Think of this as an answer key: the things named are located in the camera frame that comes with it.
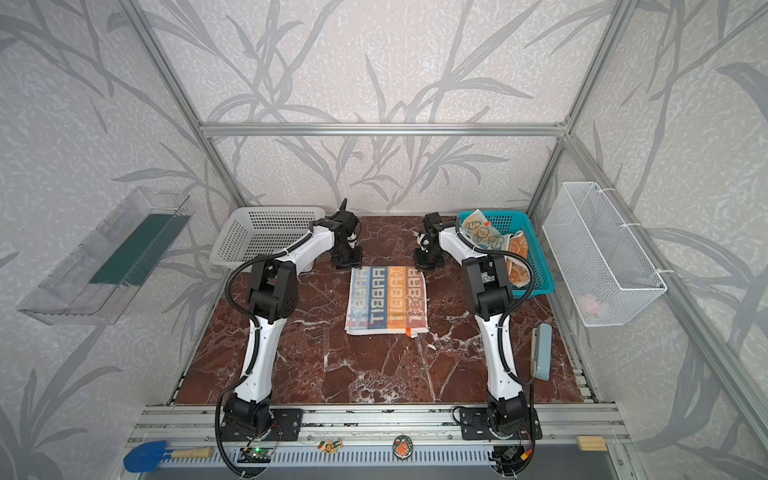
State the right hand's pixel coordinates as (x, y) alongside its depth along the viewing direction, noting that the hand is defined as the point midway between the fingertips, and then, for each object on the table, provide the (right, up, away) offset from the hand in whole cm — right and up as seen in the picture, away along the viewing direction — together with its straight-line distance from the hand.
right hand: (420, 260), depth 105 cm
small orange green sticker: (-24, -42, -35) cm, 60 cm away
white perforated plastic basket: (-65, +10, +7) cm, 66 cm away
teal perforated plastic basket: (+34, +14, +6) cm, 38 cm away
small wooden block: (+40, -42, -34) cm, 67 cm away
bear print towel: (+22, +10, +6) cm, 25 cm away
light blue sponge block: (+32, -24, -24) cm, 47 cm away
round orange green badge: (-6, -43, -35) cm, 55 cm away
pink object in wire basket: (+40, -9, -32) cm, 52 cm away
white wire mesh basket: (+36, -1, -45) cm, 58 cm away
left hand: (-21, +1, -2) cm, 21 cm away
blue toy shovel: (-67, -45, -35) cm, 88 cm away
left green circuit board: (-42, -45, -34) cm, 70 cm away
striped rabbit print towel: (-12, -13, -9) cm, 19 cm away
